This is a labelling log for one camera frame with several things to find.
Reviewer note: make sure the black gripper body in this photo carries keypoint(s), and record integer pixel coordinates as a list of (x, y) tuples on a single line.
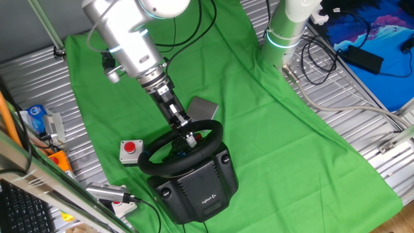
[(166, 103)]

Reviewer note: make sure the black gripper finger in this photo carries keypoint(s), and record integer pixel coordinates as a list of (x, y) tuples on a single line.
[(191, 139), (183, 118)]

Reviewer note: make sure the black steering wheel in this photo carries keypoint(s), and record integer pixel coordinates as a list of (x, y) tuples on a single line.
[(161, 165)]

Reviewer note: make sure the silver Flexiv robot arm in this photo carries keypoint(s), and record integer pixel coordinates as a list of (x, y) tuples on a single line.
[(129, 42)]

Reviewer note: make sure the black Logitech wheel base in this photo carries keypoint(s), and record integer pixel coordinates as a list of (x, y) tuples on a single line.
[(197, 184)]

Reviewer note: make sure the silver digital scale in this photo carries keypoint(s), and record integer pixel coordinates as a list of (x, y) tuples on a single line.
[(203, 108)]

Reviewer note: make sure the grey box red button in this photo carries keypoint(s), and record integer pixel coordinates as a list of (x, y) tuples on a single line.
[(131, 153)]

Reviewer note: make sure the green cloth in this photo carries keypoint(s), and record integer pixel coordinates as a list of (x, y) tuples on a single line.
[(275, 145)]

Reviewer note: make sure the white box red button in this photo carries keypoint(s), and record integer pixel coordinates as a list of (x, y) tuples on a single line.
[(124, 208)]

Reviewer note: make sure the silver finned metal device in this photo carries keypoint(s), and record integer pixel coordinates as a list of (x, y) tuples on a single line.
[(53, 124)]

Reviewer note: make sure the orange box red button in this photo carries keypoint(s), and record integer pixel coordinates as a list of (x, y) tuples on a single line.
[(61, 161)]

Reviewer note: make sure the blue white tissue pack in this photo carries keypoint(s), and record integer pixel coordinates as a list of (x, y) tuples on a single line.
[(35, 118)]

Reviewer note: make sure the wooden blocks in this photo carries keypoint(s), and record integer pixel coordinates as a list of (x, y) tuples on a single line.
[(77, 230)]

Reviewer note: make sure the orange pole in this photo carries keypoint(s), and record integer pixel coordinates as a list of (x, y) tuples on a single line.
[(8, 119)]

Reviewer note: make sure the black keyboard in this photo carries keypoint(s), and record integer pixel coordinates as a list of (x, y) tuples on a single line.
[(22, 210)]

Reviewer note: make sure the black computer mouse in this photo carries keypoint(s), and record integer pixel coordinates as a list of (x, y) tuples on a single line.
[(408, 44)]

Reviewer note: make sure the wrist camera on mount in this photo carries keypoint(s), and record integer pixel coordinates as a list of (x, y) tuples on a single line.
[(112, 76)]

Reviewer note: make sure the silver exterior camera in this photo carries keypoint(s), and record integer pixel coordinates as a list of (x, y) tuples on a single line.
[(106, 191)]

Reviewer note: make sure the thin aluminium frame pole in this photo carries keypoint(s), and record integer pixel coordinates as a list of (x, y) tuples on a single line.
[(48, 27)]

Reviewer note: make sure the large aluminium frame beam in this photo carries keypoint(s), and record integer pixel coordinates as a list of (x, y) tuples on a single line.
[(48, 191)]

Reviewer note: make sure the aluminium bar with bracket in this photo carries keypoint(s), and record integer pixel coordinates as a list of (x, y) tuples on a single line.
[(404, 136)]

